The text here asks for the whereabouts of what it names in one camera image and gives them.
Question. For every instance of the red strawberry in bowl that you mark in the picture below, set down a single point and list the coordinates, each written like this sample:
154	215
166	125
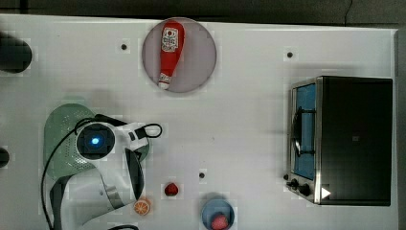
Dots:
220	222

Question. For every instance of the grey round plate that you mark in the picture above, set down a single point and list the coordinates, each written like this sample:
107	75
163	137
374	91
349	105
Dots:
196	64

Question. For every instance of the black toaster oven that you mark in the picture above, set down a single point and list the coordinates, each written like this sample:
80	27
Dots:
340	140

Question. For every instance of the blue bowl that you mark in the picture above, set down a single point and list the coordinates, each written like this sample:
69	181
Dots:
215	207

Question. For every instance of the light green mug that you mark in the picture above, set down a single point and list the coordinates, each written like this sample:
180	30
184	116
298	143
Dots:
142	152

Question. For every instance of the green perforated colander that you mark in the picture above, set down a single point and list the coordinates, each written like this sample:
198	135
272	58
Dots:
60	141

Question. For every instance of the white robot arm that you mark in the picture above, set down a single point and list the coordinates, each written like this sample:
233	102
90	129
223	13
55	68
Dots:
116	179

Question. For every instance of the orange slice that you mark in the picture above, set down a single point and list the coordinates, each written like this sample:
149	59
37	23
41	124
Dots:
142	206

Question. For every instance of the red ketchup bottle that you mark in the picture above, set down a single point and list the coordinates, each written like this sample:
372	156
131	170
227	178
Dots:
172	43

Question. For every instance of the upper black cylinder post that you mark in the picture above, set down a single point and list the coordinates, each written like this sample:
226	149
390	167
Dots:
15	54

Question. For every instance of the small red fruit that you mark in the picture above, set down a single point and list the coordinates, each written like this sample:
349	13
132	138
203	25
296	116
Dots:
171	190

